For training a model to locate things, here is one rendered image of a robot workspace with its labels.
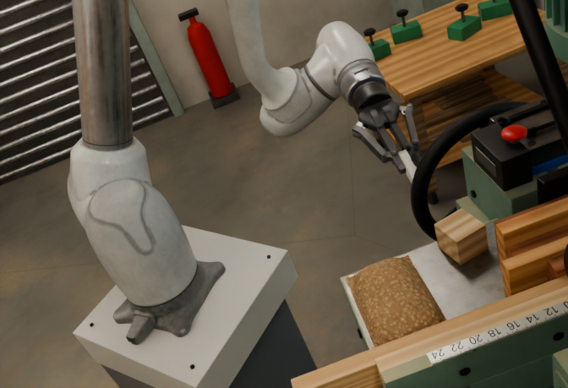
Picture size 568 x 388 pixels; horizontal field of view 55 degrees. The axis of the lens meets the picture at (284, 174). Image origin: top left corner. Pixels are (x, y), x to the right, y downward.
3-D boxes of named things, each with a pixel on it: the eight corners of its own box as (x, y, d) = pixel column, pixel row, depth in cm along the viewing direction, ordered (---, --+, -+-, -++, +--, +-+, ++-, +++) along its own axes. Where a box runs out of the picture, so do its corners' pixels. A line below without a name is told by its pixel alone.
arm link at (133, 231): (138, 323, 100) (83, 240, 88) (109, 270, 114) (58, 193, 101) (212, 275, 105) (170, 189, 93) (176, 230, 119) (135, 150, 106)
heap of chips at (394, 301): (407, 254, 73) (403, 235, 71) (456, 334, 61) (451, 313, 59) (345, 279, 73) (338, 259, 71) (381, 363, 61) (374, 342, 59)
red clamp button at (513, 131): (518, 127, 69) (518, 120, 68) (532, 137, 66) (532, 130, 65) (496, 135, 69) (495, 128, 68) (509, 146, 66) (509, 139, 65)
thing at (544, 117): (548, 118, 77) (547, 84, 74) (601, 155, 68) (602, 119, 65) (461, 151, 77) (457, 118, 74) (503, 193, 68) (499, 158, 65)
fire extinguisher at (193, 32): (235, 88, 360) (201, 2, 327) (240, 99, 345) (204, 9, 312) (210, 98, 360) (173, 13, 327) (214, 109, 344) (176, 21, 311)
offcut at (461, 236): (460, 265, 68) (456, 242, 66) (438, 247, 72) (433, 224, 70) (488, 248, 69) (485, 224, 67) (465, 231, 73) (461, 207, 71)
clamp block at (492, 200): (554, 161, 83) (553, 112, 78) (617, 212, 71) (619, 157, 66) (464, 196, 83) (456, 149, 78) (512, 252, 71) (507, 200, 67)
